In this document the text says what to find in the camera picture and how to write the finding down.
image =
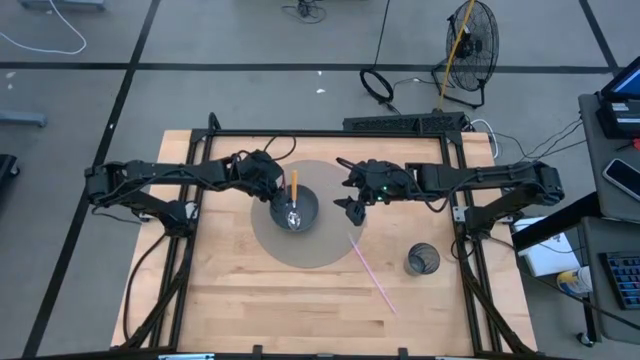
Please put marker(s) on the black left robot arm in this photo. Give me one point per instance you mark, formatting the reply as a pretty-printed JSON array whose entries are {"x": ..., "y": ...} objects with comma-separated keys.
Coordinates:
[{"x": 150, "y": 172}]

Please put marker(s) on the black device under laptop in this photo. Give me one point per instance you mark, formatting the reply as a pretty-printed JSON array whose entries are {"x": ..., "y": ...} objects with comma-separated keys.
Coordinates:
[{"x": 620, "y": 120}]

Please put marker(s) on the silver mounting bracket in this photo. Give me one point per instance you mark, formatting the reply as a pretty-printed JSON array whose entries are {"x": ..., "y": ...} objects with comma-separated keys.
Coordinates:
[
  {"x": 191, "y": 210},
  {"x": 461, "y": 213}
]

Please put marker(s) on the grey round placemat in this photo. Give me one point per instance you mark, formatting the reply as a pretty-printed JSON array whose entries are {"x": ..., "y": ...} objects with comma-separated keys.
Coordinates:
[{"x": 330, "y": 240}]

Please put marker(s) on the yellow pole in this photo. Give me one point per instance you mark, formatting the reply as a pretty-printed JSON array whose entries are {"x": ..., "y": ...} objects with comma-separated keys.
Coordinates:
[{"x": 452, "y": 60}]

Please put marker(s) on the grey desk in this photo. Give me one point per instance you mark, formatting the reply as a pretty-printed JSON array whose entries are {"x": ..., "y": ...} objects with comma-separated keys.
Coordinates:
[{"x": 595, "y": 145}]

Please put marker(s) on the white and yellow can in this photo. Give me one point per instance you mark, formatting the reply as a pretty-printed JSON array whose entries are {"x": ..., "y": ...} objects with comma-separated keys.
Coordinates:
[{"x": 574, "y": 281}]

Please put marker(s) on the grey bowl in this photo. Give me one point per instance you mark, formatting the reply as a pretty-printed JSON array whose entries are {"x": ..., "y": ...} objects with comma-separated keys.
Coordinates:
[{"x": 307, "y": 200}]

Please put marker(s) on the black smartphone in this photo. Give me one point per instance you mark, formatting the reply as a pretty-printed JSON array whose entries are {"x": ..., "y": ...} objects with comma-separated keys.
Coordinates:
[{"x": 622, "y": 177}]

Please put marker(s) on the black keyboard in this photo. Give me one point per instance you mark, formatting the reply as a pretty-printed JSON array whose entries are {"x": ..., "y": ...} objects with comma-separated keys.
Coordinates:
[{"x": 624, "y": 280}]

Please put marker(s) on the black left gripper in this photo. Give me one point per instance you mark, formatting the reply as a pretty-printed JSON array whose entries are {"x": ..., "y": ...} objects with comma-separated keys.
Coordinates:
[{"x": 260, "y": 172}]

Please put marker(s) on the laptop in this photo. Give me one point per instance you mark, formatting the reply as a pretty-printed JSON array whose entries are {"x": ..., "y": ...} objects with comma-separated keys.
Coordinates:
[{"x": 625, "y": 85}]

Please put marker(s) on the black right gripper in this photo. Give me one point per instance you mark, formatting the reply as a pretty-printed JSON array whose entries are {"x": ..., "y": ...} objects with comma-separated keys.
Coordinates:
[{"x": 385, "y": 180}]

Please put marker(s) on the grey furniture foot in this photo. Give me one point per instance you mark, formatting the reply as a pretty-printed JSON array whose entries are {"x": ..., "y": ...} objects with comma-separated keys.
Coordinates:
[{"x": 22, "y": 119}]

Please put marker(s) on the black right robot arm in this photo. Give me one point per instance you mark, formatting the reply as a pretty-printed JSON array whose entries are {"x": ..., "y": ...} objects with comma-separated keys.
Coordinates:
[{"x": 490, "y": 175}]

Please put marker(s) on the black floor fan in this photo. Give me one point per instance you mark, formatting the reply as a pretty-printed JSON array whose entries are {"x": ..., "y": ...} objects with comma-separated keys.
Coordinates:
[{"x": 472, "y": 45}]

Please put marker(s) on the white box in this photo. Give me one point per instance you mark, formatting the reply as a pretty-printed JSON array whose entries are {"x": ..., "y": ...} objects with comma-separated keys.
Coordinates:
[{"x": 547, "y": 255}]

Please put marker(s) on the pink straw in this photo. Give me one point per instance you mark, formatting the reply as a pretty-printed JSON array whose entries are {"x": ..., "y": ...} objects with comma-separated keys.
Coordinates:
[{"x": 372, "y": 275}]

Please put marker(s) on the black aluminium table frame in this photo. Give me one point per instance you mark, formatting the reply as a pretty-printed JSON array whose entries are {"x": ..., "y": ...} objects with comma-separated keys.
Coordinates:
[{"x": 325, "y": 133}]

